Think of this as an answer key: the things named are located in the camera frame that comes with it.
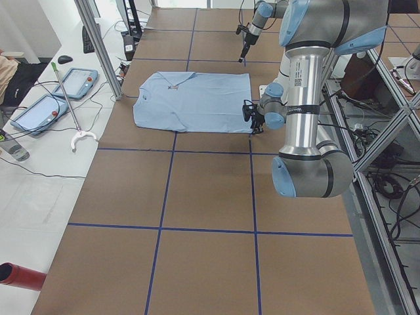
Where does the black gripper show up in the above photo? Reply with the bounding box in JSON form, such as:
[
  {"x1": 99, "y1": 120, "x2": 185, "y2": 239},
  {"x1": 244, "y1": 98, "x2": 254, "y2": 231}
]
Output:
[
  {"x1": 238, "y1": 32, "x2": 259, "y2": 62},
  {"x1": 251, "y1": 112, "x2": 264, "y2": 135}
]

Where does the light blue t-shirt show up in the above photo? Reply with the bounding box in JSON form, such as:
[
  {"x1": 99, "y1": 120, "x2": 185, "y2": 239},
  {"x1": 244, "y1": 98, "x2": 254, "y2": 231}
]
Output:
[{"x1": 133, "y1": 72, "x2": 251, "y2": 134}]

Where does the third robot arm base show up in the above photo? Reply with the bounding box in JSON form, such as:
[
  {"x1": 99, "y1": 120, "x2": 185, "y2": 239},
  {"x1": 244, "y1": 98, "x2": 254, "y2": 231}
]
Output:
[{"x1": 388, "y1": 45, "x2": 419, "y2": 81}]

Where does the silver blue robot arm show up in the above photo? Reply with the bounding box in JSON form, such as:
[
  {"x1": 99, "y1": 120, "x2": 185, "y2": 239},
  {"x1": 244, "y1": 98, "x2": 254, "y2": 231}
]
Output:
[
  {"x1": 245, "y1": 1, "x2": 389, "y2": 198},
  {"x1": 236, "y1": 1, "x2": 289, "y2": 63}
]

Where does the black keyboard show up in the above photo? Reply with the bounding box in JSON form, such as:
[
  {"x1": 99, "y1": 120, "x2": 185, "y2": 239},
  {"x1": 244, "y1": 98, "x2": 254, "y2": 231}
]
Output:
[{"x1": 81, "y1": 26, "x2": 95, "y2": 54}]

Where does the far teach pendant tablet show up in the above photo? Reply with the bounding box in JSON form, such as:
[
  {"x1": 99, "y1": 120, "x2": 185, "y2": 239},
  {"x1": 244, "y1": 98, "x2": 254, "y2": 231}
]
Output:
[{"x1": 59, "y1": 68, "x2": 98, "y2": 100}]

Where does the teach pendant tablet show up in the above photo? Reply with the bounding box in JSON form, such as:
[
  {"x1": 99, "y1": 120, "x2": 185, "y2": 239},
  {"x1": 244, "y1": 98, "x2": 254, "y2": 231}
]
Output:
[
  {"x1": 59, "y1": 68, "x2": 98, "y2": 100},
  {"x1": 10, "y1": 94, "x2": 68, "y2": 135}
]

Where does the metal reacher grabber tool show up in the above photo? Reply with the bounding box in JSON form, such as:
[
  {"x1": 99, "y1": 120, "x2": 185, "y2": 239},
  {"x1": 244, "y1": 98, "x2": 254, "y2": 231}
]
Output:
[{"x1": 51, "y1": 62, "x2": 98, "y2": 153}]

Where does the black computer mouse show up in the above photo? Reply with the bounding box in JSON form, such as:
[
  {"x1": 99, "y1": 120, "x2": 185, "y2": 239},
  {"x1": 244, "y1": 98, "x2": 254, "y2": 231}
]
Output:
[{"x1": 57, "y1": 55, "x2": 73, "y2": 64}]

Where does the near teach pendant tablet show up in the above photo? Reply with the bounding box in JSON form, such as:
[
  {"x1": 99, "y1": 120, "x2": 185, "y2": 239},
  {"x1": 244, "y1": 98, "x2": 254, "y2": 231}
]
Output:
[{"x1": 10, "y1": 94, "x2": 68, "y2": 135}]

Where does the clear water bottle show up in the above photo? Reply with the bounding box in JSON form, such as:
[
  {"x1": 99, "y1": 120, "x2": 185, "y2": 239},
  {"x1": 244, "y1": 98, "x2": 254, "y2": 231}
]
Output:
[{"x1": 1, "y1": 129, "x2": 30, "y2": 161}]

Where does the red cylinder bottle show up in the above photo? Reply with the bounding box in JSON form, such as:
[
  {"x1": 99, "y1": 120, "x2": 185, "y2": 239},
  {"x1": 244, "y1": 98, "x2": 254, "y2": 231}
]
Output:
[{"x1": 1, "y1": 262, "x2": 47, "y2": 291}]

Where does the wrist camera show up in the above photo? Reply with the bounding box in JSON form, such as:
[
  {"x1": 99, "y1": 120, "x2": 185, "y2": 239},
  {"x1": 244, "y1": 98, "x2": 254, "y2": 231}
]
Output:
[
  {"x1": 242, "y1": 100, "x2": 256, "y2": 122},
  {"x1": 236, "y1": 24, "x2": 249, "y2": 35}
]

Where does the aluminium frame post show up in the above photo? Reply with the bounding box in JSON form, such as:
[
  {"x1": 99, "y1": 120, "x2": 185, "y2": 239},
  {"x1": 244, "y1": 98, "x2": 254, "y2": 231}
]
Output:
[{"x1": 74, "y1": 0, "x2": 122, "y2": 100}]

